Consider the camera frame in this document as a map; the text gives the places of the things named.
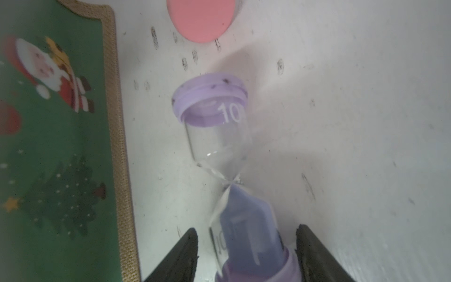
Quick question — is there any pink hourglass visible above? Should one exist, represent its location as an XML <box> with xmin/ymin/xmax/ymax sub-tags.
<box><xmin>166</xmin><ymin>0</ymin><xmax>236</xmax><ymax>43</ymax></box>

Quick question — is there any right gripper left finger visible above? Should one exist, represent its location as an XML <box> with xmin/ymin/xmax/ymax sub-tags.
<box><xmin>144</xmin><ymin>228</ymin><xmax>198</xmax><ymax>282</ymax></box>

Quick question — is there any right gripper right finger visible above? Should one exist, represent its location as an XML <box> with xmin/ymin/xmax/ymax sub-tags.
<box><xmin>296</xmin><ymin>224</ymin><xmax>355</xmax><ymax>282</ymax></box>

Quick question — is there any purple hourglass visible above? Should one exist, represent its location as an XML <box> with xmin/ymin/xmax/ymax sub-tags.
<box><xmin>172</xmin><ymin>73</ymin><xmax>302</xmax><ymax>282</ymax></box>

